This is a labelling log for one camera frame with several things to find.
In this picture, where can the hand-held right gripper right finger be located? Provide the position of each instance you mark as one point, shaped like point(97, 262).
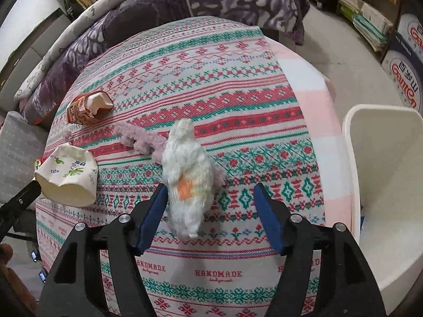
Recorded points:
point(269, 221)

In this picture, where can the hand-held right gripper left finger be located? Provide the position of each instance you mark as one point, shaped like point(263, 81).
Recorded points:
point(152, 221)

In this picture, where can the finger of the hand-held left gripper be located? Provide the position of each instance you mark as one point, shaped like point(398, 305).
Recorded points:
point(21, 199)

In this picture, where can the white printed paper cup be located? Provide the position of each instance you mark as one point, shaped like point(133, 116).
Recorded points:
point(66, 178)

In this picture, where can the white tissue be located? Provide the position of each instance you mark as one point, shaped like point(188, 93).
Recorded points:
point(188, 171)

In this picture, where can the white plastic bin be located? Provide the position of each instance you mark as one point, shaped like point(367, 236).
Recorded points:
point(386, 178)

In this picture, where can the person's left forearm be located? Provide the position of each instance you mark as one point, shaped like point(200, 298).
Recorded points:
point(15, 287)

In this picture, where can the red snack wrapper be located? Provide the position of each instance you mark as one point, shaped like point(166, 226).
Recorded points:
point(39, 162)

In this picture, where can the grey dotted cushion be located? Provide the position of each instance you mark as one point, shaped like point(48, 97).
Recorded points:
point(19, 148)

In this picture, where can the patterned woven tablecloth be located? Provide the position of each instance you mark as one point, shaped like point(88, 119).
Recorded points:
point(231, 105)

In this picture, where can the grey padded headboard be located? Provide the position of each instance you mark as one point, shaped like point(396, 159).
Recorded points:
point(19, 59)

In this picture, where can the pink checked cloth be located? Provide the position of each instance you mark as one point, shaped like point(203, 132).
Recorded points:
point(310, 82)

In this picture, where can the black bag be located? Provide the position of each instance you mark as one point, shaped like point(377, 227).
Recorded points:
point(71, 12)

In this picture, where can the stack of books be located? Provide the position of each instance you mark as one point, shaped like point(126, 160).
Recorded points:
point(370, 23)

